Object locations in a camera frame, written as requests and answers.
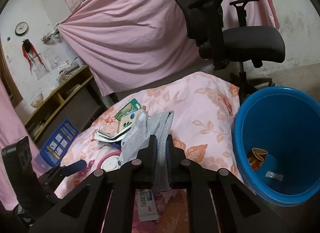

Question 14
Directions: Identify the green paper packet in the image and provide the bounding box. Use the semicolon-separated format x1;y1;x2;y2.
115;98;142;121

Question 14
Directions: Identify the floral pink tablecloth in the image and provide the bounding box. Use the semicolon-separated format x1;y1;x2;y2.
53;71;245;233

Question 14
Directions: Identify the clear plastic scrap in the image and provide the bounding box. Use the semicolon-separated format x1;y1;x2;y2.
265;171;284;182

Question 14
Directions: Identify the red hanging tassel ornament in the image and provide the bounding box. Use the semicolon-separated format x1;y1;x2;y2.
22;39;47;72

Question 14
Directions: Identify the round wall clock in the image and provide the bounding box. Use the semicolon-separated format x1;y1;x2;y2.
15;21;29;37

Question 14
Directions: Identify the wooden shelf unit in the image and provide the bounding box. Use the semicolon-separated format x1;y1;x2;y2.
24;66;106;146

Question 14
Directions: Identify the white green paper wrapper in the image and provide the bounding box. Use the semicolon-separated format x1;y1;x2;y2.
94;130;127;143

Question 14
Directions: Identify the white medicine box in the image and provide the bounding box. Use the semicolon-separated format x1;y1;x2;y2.
137;190;159;222

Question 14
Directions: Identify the beige phone case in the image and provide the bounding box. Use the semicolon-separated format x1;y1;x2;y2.
118;109;144;133

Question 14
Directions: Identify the blue plastic bucket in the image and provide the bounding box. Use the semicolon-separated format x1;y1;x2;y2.
233;87;319;206

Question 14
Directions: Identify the orange wrapper in bucket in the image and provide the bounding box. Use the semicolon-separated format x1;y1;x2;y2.
247;148;268;171

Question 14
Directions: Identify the black office chair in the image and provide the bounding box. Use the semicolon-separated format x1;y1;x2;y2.
175;0;285;98

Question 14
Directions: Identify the grey mesh cloth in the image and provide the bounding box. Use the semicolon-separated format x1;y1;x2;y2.
119;111;174;192

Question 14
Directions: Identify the pink hanging curtain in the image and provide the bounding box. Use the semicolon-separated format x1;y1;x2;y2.
56;0;281;97

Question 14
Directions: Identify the blue cardboard box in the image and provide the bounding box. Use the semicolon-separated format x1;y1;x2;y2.
34;119;79;172

